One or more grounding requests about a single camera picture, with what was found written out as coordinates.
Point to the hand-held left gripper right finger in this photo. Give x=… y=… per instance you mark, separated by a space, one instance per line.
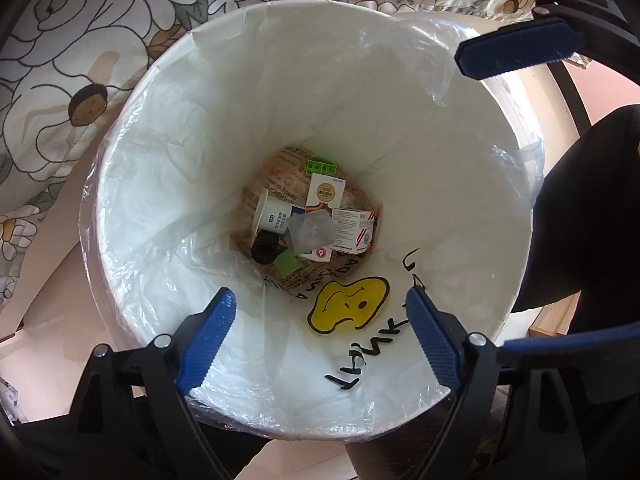
x=435 y=340

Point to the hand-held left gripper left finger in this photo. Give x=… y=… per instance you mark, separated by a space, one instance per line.
x=207 y=340

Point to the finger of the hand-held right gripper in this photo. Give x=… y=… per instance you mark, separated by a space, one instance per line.
x=600 y=360
x=520 y=50

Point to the clear plastic bin liner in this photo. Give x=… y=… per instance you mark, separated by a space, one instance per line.
x=450 y=85

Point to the black foam roller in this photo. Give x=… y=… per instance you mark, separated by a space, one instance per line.
x=265 y=251

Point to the green cube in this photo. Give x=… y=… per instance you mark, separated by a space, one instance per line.
x=286 y=261

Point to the small white box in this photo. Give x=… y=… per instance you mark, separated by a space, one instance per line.
x=352 y=230

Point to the white round jar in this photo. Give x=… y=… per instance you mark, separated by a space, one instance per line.
x=272 y=216

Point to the clear plastic bottle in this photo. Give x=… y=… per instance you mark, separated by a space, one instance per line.
x=311 y=230

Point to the white trash bin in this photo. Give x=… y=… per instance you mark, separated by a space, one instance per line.
x=200 y=160

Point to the white milk carton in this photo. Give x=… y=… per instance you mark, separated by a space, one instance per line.
x=326 y=192

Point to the green building block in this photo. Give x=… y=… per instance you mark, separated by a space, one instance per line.
x=321 y=166

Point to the person's black trousers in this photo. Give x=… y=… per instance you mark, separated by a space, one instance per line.
x=590 y=200

